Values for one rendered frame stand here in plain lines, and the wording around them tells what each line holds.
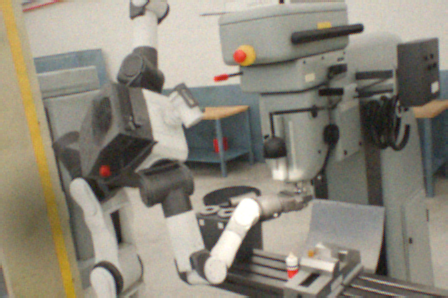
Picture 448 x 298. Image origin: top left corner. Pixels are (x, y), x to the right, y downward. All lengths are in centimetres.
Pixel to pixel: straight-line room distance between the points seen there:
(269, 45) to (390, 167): 83
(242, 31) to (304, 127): 37
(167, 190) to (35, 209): 167
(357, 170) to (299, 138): 52
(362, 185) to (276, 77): 71
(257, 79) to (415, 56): 51
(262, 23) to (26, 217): 198
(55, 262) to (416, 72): 230
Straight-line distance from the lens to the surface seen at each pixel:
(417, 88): 168
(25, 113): 291
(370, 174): 199
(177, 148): 149
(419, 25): 584
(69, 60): 885
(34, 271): 305
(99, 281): 184
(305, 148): 156
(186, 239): 140
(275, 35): 139
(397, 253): 211
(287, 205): 164
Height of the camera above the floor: 180
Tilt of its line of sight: 12 degrees down
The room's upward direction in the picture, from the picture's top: 8 degrees counter-clockwise
